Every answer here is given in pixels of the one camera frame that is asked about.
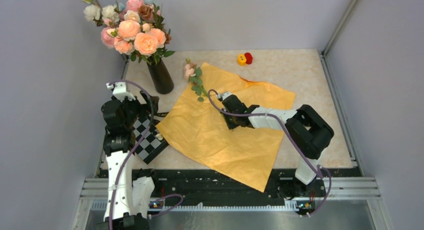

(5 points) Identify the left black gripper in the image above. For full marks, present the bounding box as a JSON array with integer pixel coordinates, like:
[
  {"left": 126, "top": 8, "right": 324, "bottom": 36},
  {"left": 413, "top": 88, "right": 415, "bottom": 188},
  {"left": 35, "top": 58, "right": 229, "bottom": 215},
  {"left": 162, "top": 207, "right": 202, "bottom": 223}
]
[{"left": 117, "top": 89, "right": 159, "bottom": 129}]

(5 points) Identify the orange paper bouquet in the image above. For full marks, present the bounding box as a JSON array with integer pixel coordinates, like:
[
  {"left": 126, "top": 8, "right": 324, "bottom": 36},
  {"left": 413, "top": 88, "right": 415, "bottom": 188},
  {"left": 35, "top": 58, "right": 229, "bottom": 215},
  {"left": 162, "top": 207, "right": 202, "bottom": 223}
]
[{"left": 183, "top": 58, "right": 234, "bottom": 132}]

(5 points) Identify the orange yellow wrapping paper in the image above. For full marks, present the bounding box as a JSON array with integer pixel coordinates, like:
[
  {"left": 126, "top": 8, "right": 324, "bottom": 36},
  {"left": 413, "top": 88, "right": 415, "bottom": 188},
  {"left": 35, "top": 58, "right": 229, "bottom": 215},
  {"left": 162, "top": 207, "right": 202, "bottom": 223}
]
[{"left": 156, "top": 63, "right": 296, "bottom": 192}]

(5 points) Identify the black ribbon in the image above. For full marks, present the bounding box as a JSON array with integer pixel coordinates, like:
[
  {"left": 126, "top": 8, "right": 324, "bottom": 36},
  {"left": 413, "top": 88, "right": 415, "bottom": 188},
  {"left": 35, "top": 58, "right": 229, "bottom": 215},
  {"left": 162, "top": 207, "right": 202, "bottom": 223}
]
[{"left": 154, "top": 112, "right": 169, "bottom": 118}]

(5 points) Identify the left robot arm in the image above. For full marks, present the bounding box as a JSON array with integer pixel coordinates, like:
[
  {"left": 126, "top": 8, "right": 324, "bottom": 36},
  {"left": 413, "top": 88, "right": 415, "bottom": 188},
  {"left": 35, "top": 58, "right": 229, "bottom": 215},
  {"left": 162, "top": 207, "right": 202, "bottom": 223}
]
[{"left": 96, "top": 93, "right": 161, "bottom": 230}]

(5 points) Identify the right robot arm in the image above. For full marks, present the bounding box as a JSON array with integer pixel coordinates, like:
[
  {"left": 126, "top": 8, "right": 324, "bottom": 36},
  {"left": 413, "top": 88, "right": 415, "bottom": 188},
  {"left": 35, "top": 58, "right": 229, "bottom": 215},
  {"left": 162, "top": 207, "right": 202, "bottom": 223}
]
[{"left": 217, "top": 92, "right": 335, "bottom": 196}]

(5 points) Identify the black tapered vase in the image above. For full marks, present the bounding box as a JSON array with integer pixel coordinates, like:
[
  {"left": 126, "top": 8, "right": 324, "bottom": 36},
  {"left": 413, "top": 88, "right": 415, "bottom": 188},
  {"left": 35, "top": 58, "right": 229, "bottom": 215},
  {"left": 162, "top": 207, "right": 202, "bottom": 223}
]
[{"left": 147, "top": 59, "right": 174, "bottom": 95}]

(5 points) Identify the small cream chess piece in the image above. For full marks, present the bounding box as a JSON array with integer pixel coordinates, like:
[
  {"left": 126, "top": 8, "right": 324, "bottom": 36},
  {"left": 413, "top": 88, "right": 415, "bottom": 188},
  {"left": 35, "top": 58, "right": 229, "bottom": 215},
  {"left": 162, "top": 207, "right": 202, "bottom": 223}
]
[{"left": 156, "top": 133, "right": 164, "bottom": 141}]

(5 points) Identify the yellow toy flower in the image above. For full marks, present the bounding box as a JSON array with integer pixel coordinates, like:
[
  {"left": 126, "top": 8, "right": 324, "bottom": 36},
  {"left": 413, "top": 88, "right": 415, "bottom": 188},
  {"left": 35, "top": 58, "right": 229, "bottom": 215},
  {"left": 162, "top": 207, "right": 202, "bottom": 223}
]
[{"left": 237, "top": 54, "right": 247, "bottom": 66}]

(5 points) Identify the pink and white flower bunch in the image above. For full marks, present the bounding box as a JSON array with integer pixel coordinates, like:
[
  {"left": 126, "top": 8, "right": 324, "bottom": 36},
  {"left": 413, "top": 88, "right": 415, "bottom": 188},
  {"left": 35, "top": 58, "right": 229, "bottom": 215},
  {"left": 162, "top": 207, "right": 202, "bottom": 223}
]
[{"left": 81, "top": 0, "right": 175, "bottom": 66}]

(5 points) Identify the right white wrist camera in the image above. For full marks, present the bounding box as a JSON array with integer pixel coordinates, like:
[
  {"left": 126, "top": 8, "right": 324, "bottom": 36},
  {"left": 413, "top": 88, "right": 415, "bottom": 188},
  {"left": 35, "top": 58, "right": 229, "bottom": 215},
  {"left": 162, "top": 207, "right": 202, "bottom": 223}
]
[{"left": 216, "top": 91, "right": 233, "bottom": 102}]

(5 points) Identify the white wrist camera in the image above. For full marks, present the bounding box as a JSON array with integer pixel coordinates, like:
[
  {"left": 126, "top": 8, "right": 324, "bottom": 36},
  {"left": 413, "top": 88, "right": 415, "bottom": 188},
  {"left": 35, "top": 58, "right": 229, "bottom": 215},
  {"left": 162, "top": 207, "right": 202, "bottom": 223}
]
[
  {"left": 216, "top": 91, "right": 233, "bottom": 102},
  {"left": 106, "top": 81, "right": 136, "bottom": 102}
]

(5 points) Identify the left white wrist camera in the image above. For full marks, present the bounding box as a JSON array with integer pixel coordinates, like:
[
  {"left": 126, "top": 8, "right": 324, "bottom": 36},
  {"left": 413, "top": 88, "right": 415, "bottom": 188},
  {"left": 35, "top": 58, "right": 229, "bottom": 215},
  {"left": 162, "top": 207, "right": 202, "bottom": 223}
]
[{"left": 106, "top": 81, "right": 136, "bottom": 102}]

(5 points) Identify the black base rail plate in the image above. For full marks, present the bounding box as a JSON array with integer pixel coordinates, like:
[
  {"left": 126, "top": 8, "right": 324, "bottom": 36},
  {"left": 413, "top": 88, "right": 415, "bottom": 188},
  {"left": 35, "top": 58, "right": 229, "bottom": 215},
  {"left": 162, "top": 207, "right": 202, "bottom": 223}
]
[{"left": 132, "top": 168, "right": 327, "bottom": 207}]

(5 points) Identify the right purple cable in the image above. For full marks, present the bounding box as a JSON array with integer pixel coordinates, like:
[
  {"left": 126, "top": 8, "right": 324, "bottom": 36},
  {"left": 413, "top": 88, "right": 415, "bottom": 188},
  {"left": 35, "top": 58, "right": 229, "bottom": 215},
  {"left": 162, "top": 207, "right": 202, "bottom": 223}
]
[{"left": 206, "top": 88, "right": 333, "bottom": 218}]

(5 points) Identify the aluminium frame rail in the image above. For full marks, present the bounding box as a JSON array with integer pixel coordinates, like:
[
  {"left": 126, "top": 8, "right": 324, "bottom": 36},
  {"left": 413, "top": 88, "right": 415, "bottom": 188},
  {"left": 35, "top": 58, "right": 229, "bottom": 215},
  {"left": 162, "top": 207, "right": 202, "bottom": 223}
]
[{"left": 71, "top": 177, "right": 393, "bottom": 230}]

